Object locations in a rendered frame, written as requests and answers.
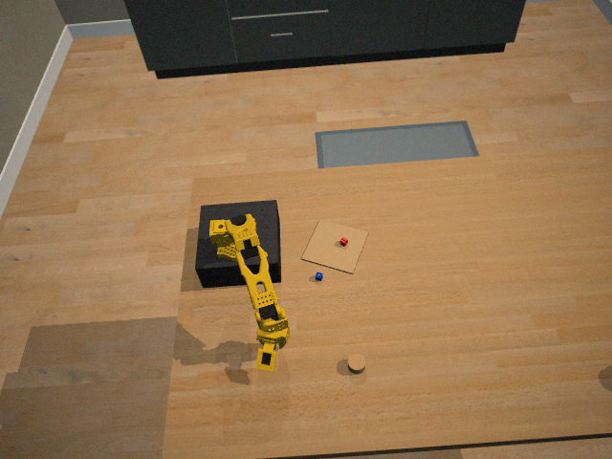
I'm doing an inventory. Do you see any tan short cylinder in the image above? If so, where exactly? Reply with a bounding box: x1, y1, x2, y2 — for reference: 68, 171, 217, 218
348, 354, 365, 375

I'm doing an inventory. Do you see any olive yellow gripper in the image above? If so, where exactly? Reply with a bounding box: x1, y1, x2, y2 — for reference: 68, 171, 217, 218
255, 327, 290, 371

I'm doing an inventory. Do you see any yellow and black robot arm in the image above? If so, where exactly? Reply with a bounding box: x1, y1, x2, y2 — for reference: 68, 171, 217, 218
211, 214, 289, 333

